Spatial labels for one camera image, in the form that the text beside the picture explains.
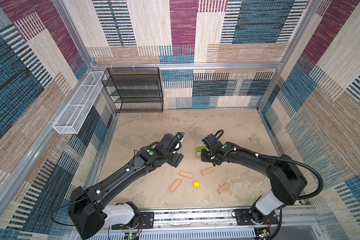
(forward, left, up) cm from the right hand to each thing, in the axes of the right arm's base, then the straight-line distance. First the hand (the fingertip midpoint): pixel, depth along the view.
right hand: (204, 159), depth 88 cm
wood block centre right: (-5, -2, -5) cm, 7 cm away
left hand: (-1, +17, +13) cm, 21 cm away
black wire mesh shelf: (+49, +45, +13) cm, 68 cm away
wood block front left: (-12, +17, -5) cm, 22 cm away
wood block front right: (-16, -8, -5) cm, 18 cm away
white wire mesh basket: (+7, +64, +29) cm, 70 cm away
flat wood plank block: (-7, +10, -4) cm, 13 cm away
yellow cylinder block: (-13, +5, -5) cm, 15 cm away
